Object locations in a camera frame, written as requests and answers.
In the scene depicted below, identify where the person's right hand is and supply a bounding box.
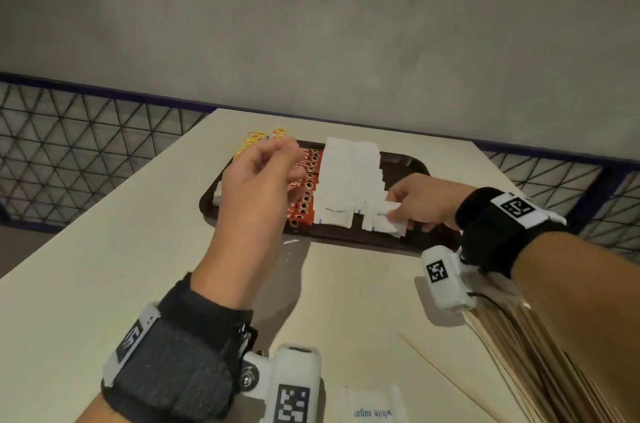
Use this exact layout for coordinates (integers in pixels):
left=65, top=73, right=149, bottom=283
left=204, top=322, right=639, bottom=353
left=385, top=173, right=476, bottom=234

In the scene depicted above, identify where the person's left hand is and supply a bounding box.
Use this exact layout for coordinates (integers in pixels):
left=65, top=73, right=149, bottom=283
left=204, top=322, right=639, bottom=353
left=189, top=136, right=309, bottom=311

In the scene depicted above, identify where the brown plastic tray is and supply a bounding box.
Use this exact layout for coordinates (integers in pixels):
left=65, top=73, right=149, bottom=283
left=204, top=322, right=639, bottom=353
left=199, top=139, right=463, bottom=254

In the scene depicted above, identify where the row of red Nescafe sachets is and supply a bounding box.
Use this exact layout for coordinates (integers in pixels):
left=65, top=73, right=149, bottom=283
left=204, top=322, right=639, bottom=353
left=285, top=147, right=323, bottom=230

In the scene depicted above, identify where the row of white sugar packets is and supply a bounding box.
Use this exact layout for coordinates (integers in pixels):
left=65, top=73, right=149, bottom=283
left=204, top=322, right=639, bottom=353
left=312, top=136, right=359, bottom=228
left=349, top=139, right=389, bottom=231

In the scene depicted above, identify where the pile of wooden stirrers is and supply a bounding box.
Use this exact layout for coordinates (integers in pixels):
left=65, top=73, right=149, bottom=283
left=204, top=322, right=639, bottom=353
left=397, top=297, right=631, bottom=423

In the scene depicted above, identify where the person's right forearm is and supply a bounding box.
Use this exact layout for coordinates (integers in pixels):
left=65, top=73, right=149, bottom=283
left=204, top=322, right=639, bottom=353
left=509, top=231, right=640, bottom=423

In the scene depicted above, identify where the person's left forearm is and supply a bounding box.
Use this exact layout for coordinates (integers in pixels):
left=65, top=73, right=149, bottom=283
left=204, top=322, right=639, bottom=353
left=75, top=392, right=131, bottom=423

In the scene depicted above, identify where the black right wrist strap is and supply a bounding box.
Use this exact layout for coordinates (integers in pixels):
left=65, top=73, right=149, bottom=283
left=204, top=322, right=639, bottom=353
left=455, top=186, right=569, bottom=280

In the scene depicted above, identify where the black wrist strap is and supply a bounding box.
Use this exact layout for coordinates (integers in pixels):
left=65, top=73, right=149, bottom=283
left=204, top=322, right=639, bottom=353
left=455, top=186, right=569, bottom=280
left=101, top=272, right=259, bottom=423

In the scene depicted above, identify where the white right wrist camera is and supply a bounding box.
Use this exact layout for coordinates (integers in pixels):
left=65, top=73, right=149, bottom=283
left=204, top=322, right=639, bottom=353
left=419, top=246, right=479, bottom=312

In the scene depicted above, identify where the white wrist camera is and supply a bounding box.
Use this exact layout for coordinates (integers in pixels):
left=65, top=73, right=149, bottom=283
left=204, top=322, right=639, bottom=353
left=419, top=246, right=479, bottom=312
left=239, top=344, right=322, bottom=423

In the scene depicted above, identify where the black left wrist strap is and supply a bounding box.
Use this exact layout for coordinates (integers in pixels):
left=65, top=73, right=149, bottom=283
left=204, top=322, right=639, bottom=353
left=101, top=272, right=259, bottom=423

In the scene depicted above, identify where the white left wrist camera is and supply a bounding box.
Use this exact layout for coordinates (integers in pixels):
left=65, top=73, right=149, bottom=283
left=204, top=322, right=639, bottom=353
left=239, top=344, right=322, bottom=423

